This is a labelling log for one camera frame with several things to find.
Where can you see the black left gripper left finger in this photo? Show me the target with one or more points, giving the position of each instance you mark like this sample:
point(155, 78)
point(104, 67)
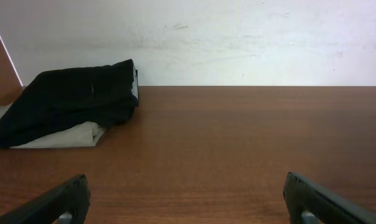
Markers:
point(66, 203)

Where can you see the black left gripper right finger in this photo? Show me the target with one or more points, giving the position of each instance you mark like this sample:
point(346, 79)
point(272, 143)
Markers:
point(308, 202)

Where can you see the beige folded garment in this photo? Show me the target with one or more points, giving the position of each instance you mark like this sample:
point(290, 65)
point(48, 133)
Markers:
point(86, 134)

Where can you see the black folded garment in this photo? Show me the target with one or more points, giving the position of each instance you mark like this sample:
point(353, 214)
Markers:
point(57, 100)

